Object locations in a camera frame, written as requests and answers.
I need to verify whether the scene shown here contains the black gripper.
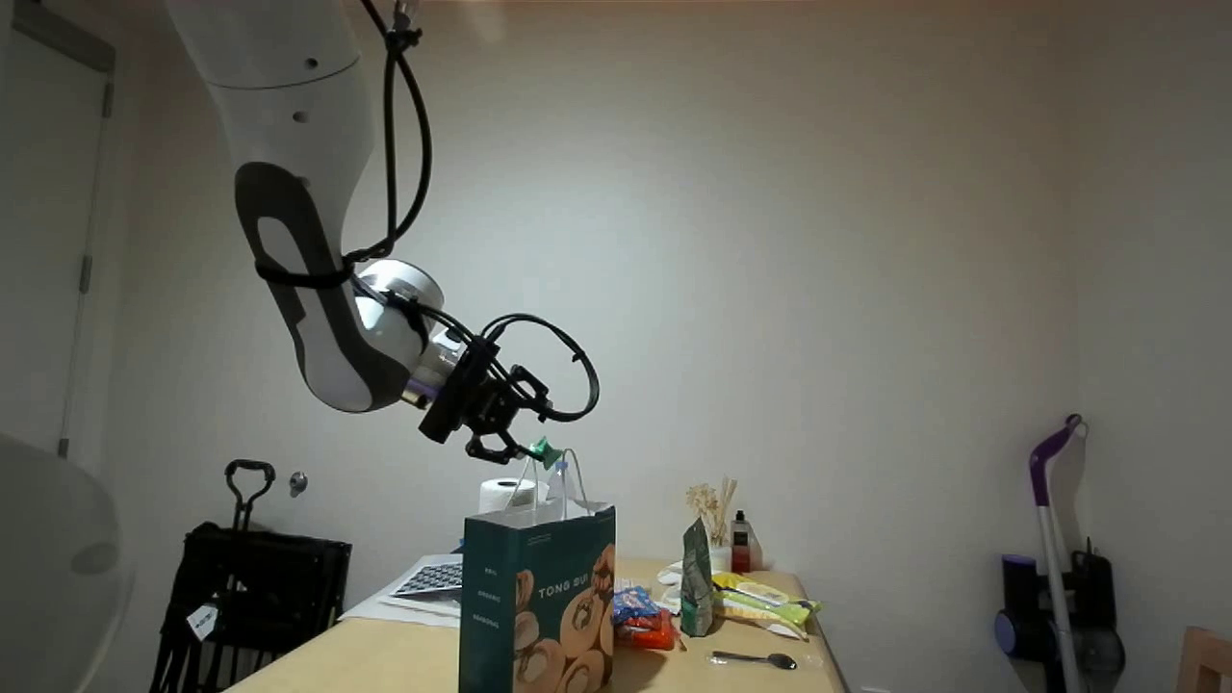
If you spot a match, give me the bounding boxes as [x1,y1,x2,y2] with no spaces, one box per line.
[415,335,552,468]

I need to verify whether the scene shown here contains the teal printed paper bag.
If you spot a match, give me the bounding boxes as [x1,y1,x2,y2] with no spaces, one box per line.
[457,446,620,693]

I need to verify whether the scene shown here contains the white paper towel roll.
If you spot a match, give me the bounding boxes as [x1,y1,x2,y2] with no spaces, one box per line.
[476,473,544,523]

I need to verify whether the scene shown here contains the black and white keyboard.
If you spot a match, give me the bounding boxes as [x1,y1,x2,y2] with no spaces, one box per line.
[390,559,465,606]

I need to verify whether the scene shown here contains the white tray under keyboard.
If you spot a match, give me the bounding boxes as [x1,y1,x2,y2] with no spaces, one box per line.
[339,552,465,630]

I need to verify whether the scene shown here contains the red and blue snack packet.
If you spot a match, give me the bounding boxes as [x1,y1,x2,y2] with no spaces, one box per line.
[609,583,680,654]

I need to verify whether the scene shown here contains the red sauce bottle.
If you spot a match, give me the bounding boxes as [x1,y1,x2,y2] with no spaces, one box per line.
[728,510,757,578]

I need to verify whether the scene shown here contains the black folding cart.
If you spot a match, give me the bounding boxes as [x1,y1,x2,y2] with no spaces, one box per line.
[148,455,358,693]

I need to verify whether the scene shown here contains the yellow green flat packet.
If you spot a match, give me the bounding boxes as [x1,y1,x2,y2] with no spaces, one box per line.
[711,571,823,636]

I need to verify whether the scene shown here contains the black spoon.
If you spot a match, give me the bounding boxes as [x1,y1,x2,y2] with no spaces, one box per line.
[710,647,800,673]

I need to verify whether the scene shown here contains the white cart tag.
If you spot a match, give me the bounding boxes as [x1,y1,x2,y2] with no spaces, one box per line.
[186,600,227,643]

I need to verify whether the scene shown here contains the white door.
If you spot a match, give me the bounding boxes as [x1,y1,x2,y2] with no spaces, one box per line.
[0,0,118,459]

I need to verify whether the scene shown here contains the purple stick vacuum cleaner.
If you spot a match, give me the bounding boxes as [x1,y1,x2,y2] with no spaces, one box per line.
[991,414,1133,693]

